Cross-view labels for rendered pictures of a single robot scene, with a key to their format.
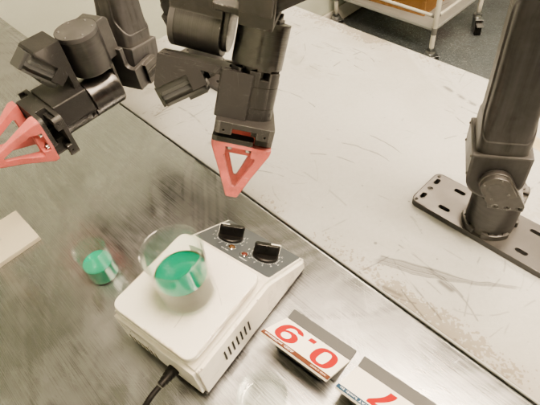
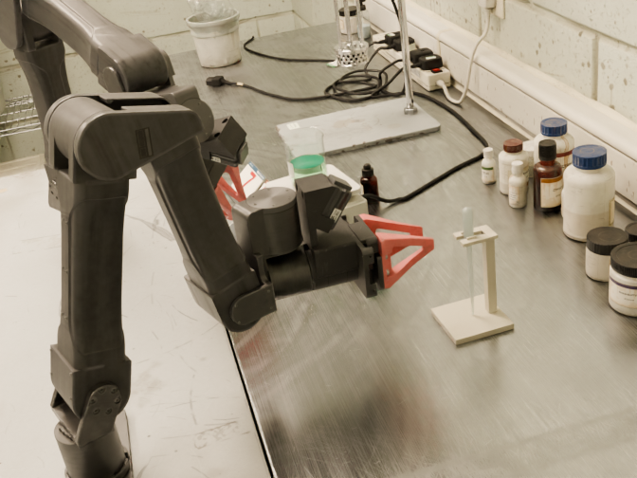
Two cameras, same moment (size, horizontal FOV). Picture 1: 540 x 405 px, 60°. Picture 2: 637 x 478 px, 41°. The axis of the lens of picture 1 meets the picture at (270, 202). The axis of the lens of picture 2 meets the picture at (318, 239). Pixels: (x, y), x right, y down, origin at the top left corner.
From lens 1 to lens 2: 152 cm
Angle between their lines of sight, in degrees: 100
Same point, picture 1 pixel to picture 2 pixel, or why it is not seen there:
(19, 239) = (451, 311)
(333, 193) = (152, 282)
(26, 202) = (445, 354)
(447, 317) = not seen: hidden behind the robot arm
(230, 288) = (285, 181)
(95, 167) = (349, 372)
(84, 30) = (263, 193)
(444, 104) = not seen: outside the picture
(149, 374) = not seen: hidden behind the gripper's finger
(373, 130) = (51, 321)
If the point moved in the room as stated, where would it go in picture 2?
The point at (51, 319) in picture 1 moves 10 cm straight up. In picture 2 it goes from (430, 258) to (426, 197)
